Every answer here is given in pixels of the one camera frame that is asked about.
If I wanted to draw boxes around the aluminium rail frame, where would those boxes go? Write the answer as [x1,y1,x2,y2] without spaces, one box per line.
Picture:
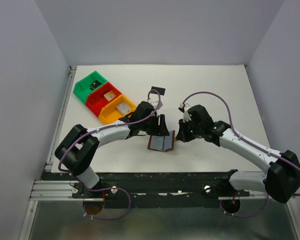
[18,65,78,240]

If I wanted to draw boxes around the silver card in yellow bin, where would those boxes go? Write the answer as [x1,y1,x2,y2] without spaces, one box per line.
[116,101,131,116]

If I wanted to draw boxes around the yellow plastic bin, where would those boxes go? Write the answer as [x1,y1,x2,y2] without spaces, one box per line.
[97,94,137,125]

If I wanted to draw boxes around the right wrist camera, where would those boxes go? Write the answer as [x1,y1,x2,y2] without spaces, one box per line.
[178,103,191,123]

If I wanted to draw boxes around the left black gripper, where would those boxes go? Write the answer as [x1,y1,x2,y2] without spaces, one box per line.
[140,114,171,137]

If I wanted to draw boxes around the green plastic bin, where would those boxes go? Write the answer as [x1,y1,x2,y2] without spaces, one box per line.
[73,71,108,104]

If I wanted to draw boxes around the brown leather card holder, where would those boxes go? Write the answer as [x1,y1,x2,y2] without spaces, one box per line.
[147,130,175,153]

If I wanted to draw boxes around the red plastic bin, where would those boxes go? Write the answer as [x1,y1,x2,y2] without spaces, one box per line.
[85,82,122,117]

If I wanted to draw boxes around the black credit card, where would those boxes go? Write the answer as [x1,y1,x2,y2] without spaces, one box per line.
[151,86,166,96]

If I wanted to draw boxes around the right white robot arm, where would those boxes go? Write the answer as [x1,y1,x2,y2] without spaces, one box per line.
[176,104,300,203]

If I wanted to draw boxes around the gold card in red bin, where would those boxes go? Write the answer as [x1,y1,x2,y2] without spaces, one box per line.
[103,91,116,102]

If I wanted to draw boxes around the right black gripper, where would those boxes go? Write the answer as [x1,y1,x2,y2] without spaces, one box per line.
[176,116,203,143]

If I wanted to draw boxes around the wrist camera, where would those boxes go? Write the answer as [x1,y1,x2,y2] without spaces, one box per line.
[147,98,163,111]
[178,103,191,123]

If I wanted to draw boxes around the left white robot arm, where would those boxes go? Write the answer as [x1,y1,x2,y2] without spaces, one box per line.
[54,101,170,198]

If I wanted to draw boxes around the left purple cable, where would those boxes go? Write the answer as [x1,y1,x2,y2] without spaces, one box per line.
[58,89,163,221]

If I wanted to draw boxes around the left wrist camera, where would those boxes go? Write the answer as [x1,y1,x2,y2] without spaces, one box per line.
[147,98,163,111]

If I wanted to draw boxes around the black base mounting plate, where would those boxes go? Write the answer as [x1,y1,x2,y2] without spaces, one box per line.
[41,171,282,210]

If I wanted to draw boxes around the black card in green bin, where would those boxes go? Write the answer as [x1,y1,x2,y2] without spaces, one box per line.
[90,80,102,91]

